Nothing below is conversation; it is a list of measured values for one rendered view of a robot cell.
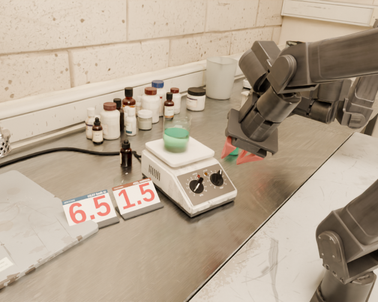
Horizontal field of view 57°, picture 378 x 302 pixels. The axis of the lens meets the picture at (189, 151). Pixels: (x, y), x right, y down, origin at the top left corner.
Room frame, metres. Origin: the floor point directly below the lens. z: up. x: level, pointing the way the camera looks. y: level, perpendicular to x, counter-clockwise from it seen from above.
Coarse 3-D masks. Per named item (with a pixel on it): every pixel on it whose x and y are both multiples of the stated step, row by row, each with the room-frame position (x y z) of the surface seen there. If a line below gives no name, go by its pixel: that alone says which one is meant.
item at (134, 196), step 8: (144, 184) 0.63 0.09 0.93; (120, 192) 0.60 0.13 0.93; (128, 192) 0.61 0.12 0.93; (136, 192) 0.61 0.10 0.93; (144, 192) 0.62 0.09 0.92; (152, 192) 0.63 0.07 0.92; (120, 200) 0.59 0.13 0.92; (128, 200) 0.59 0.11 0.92; (136, 200) 0.60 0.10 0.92; (144, 200) 0.61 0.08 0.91; (152, 200) 0.61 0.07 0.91; (128, 208) 0.58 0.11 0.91
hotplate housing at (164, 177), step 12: (144, 156) 0.71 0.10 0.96; (156, 156) 0.70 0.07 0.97; (144, 168) 0.71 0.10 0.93; (156, 168) 0.67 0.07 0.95; (168, 168) 0.65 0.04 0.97; (180, 168) 0.65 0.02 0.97; (192, 168) 0.66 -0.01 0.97; (156, 180) 0.67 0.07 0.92; (168, 180) 0.64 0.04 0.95; (168, 192) 0.63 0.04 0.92; (180, 192) 0.60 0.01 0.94; (180, 204) 0.60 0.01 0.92; (192, 204) 0.58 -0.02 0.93; (204, 204) 0.59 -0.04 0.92; (216, 204) 0.62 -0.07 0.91; (192, 216) 0.58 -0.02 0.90
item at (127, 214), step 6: (114, 192) 0.59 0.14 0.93; (156, 192) 0.63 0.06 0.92; (144, 204) 0.60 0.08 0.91; (150, 204) 0.61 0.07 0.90; (156, 204) 0.61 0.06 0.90; (162, 204) 0.61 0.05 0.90; (120, 210) 0.57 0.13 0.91; (126, 210) 0.57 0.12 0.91; (132, 210) 0.58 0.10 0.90; (138, 210) 0.58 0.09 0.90; (144, 210) 0.58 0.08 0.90; (150, 210) 0.59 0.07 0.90; (126, 216) 0.56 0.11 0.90; (132, 216) 0.56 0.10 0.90
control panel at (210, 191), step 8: (208, 168) 0.67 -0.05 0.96; (216, 168) 0.68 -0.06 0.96; (176, 176) 0.63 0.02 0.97; (184, 176) 0.63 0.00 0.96; (192, 176) 0.64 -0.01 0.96; (200, 176) 0.65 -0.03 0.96; (208, 176) 0.66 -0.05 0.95; (224, 176) 0.67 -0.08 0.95; (184, 184) 0.62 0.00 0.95; (208, 184) 0.64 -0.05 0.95; (224, 184) 0.65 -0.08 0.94; (192, 192) 0.60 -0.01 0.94; (208, 192) 0.62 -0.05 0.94; (216, 192) 0.63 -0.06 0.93; (224, 192) 0.63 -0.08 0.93; (192, 200) 0.59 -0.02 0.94; (200, 200) 0.60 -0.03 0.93; (208, 200) 0.60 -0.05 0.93
